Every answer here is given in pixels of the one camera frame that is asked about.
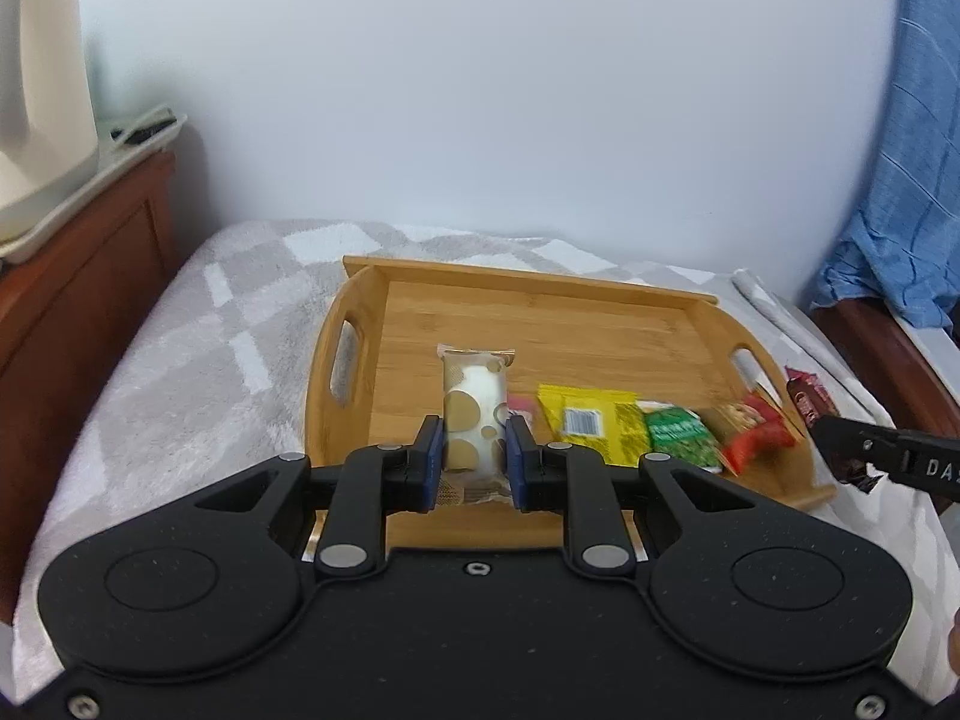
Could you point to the beige kettle tray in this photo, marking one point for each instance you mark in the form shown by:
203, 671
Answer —
112, 165

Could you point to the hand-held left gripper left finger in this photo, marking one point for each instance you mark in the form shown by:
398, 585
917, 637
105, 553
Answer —
431, 457

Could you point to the pink white snack packet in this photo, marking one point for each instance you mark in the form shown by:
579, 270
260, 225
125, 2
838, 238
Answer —
523, 405

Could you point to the cream electric kettle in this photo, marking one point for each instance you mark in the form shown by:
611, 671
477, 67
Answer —
45, 90

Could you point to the dark brown chocolate packet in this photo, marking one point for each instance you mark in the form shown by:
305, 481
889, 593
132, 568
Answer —
810, 397

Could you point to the blue plaid cloth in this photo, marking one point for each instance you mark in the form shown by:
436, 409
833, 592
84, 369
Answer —
900, 202

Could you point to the yellow snack packet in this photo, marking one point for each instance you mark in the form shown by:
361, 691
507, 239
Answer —
585, 420

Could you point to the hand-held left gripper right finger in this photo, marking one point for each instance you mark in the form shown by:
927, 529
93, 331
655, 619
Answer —
517, 465

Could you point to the red gold nut packet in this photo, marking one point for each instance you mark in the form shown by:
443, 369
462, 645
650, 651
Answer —
757, 435

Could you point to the wooden tray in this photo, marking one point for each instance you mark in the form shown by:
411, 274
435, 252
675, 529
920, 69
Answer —
540, 322

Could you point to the brown wooden cabinet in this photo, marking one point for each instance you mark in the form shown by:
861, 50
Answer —
75, 300

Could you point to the brown wooden bed frame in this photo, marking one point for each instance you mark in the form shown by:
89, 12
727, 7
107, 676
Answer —
885, 360

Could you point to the green pea packet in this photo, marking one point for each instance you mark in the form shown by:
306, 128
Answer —
679, 435

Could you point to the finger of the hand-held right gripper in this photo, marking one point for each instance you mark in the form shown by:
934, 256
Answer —
847, 439

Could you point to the white gold dotted packet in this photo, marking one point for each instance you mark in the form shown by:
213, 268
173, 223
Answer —
472, 405

